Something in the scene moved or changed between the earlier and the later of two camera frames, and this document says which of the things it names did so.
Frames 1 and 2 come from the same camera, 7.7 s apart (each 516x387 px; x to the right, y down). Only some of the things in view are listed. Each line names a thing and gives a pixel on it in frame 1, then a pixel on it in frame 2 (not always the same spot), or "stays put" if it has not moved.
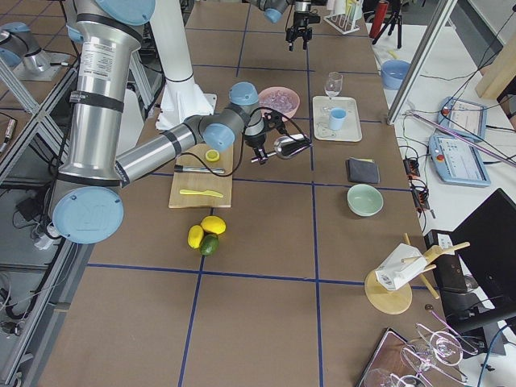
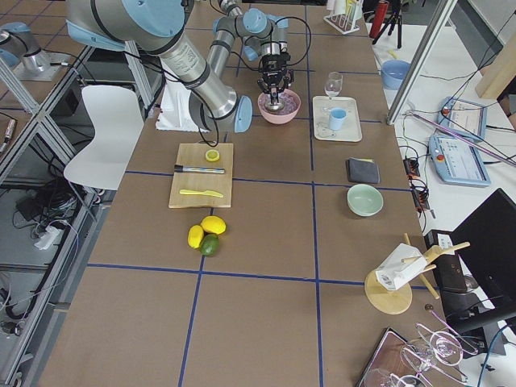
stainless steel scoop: (287, 146) to (274, 104)
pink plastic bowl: (282, 99) stays put
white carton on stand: (405, 264) stays put
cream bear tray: (322, 106) stays put
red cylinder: (379, 18) stays put
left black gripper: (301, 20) to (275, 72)
